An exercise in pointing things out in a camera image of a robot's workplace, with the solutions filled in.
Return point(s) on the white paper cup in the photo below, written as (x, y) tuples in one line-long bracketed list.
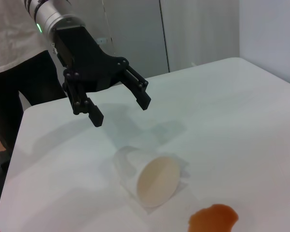
[(157, 181)]

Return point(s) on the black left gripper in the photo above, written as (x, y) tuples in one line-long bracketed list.
[(87, 60)]

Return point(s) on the person in white shirt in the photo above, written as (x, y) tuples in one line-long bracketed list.
[(9, 36)]

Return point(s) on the grey cabinet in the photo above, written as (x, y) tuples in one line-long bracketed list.
[(195, 31)]

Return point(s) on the brown water stain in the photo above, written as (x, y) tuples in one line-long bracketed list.
[(212, 217)]

